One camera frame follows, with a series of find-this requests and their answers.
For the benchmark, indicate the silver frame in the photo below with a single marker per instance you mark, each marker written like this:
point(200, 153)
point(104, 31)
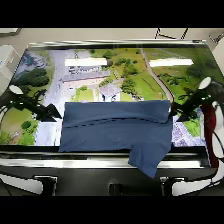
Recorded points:
point(83, 163)

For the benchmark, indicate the red garment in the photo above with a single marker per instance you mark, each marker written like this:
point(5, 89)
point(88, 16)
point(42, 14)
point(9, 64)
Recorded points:
point(208, 133)

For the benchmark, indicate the blue garment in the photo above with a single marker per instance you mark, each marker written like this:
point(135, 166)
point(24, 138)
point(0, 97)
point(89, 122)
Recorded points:
point(116, 130)

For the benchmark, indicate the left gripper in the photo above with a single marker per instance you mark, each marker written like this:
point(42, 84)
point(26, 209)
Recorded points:
point(50, 114)

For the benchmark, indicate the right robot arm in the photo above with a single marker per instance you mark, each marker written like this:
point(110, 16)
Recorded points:
point(218, 133)

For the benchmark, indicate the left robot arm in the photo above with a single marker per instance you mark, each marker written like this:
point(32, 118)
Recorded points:
point(20, 182)

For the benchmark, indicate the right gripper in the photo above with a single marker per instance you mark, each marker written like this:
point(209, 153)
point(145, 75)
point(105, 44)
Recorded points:
point(186, 113)

